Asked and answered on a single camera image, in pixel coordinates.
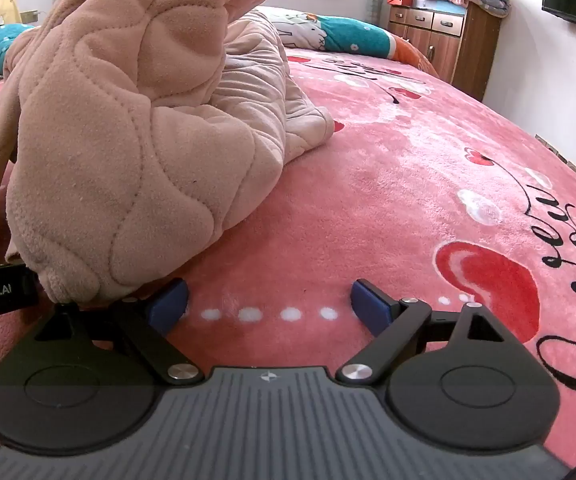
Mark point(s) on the pink quilted fleece garment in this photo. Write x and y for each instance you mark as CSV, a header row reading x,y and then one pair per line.
x,y
118,135

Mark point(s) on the wooden cabinet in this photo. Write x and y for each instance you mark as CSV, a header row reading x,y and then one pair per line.
x,y
473,50

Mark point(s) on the pink heart printed blanket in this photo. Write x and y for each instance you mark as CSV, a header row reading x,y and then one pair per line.
x,y
368,210

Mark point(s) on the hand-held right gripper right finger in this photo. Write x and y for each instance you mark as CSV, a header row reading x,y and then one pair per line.
x,y
368,305

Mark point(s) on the rolled teal orange quilt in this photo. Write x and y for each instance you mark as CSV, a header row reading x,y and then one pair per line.
x,y
348,35

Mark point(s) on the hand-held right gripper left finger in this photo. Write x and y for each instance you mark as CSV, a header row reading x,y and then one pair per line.
x,y
168,304

